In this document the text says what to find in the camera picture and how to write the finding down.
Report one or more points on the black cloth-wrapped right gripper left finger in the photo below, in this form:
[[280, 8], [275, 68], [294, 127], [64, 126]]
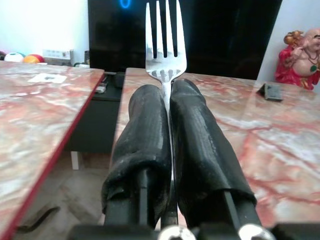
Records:
[[140, 140]]

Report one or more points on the red billiard ball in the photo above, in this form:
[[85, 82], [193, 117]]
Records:
[[38, 57]]

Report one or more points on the large black television screen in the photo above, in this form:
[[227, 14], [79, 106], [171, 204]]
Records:
[[212, 37]]

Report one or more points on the small dark folded card stand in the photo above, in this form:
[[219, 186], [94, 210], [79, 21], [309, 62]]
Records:
[[270, 92]]

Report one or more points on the white paper with dark print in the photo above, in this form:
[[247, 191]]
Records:
[[47, 78]]

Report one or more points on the silver metal fork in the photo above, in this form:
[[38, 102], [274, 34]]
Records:
[[165, 57]]

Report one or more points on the black low tv cabinet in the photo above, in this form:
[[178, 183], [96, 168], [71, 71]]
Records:
[[100, 120]]

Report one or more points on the orange billiard ball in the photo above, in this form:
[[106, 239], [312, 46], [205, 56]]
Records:
[[31, 59]]

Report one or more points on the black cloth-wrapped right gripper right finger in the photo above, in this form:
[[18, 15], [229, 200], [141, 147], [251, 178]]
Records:
[[197, 145]]

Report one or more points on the red laughing Buddha statue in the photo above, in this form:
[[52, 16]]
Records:
[[300, 60]]

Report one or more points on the white wall socket strip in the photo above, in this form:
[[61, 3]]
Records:
[[58, 53]]

